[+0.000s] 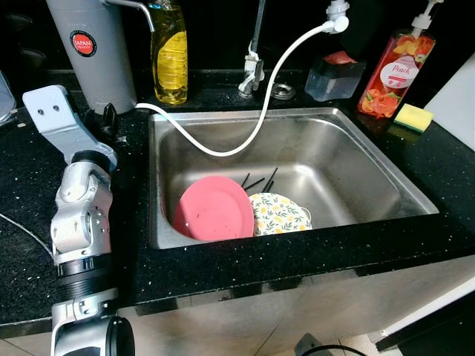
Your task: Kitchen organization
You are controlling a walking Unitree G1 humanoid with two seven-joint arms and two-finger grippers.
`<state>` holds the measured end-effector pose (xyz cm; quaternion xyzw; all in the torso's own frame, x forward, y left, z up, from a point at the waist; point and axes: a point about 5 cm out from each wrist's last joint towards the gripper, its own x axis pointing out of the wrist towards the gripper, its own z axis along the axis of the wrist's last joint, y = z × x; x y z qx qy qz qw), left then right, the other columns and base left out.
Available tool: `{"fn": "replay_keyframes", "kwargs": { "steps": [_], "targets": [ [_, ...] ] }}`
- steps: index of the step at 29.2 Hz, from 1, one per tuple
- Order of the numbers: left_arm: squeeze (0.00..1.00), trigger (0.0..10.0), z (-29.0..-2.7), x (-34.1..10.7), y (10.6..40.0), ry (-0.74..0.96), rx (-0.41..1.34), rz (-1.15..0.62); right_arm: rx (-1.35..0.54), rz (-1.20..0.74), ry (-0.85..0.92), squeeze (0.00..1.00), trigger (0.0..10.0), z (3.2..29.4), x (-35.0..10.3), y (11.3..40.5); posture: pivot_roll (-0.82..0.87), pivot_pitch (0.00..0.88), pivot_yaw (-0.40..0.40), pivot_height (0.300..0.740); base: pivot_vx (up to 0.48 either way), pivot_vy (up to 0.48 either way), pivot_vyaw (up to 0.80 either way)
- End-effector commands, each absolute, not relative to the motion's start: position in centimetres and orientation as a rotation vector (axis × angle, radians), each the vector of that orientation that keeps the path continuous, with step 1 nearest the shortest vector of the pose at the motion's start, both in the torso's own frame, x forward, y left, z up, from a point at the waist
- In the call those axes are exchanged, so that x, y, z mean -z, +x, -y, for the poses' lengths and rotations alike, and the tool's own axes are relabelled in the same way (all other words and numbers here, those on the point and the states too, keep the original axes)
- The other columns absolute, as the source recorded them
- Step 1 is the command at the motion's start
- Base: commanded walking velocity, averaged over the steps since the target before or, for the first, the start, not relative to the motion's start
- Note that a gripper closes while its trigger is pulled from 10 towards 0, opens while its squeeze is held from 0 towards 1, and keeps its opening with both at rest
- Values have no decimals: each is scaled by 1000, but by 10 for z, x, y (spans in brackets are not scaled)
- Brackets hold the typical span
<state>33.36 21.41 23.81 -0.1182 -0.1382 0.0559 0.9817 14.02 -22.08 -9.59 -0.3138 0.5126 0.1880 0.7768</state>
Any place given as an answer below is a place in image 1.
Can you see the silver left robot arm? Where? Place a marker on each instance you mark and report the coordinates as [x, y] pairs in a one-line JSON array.
[[82, 215]]

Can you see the grey water filter cylinder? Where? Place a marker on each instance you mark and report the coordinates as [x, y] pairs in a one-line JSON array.
[[93, 74]]

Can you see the yellow dish soap bottle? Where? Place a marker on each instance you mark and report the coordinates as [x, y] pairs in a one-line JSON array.
[[171, 67]]

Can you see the white plastic container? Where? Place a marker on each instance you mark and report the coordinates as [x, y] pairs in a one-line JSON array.
[[6, 100]]

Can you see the yellow green sponge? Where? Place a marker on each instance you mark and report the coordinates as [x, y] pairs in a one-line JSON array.
[[413, 117]]

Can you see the chrome faucet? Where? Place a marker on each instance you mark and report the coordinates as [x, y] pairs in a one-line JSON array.
[[252, 70]]

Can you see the red peach soap pump bottle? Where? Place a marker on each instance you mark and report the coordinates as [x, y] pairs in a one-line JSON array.
[[393, 78]]

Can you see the stainless steel sink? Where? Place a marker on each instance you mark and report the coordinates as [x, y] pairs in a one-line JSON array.
[[334, 163]]

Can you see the clear sponge holder box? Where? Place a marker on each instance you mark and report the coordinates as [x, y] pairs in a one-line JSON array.
[[334, 81]]

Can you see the grey cabinet front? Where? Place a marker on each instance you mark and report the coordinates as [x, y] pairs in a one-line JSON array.
[[260, 311]]

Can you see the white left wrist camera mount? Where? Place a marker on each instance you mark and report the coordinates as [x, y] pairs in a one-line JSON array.
[[59, 122]]

